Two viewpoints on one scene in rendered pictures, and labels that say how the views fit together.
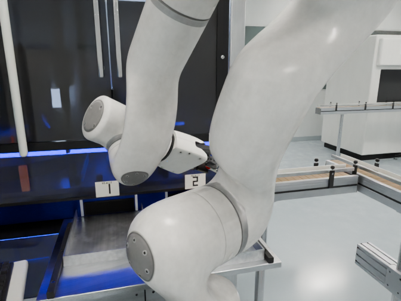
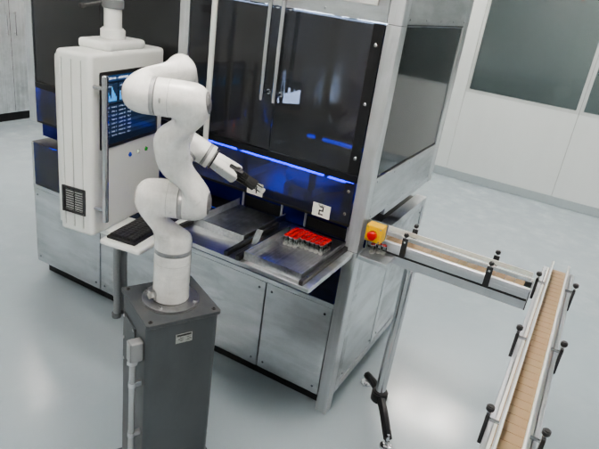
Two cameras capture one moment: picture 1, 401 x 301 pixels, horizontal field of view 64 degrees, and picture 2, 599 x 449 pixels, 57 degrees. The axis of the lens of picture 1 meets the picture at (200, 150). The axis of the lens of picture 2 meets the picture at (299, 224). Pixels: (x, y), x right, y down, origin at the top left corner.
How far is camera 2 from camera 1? 1.52 m
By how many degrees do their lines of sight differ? 39
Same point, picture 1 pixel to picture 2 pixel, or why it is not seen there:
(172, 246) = (140, 192)
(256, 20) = not seen: outside the picture
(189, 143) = (224, 163)
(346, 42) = (176, 134)
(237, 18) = (384, 71)
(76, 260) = (201, 223)
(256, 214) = (184, 200)
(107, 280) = (202, 240)
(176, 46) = not seen: hidden behind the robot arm
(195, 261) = (146, 202)
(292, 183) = (436, 260)
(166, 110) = not seen: hidden behind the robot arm
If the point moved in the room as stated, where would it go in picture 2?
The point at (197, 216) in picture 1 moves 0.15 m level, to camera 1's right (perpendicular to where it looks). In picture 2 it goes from (157, 187) to (186, 204)
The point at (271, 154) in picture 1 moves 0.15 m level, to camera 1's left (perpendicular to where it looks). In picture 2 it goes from (164, 168) to (135, 152)
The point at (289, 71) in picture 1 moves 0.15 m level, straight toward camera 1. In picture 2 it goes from (158, 138) to (102, 140)
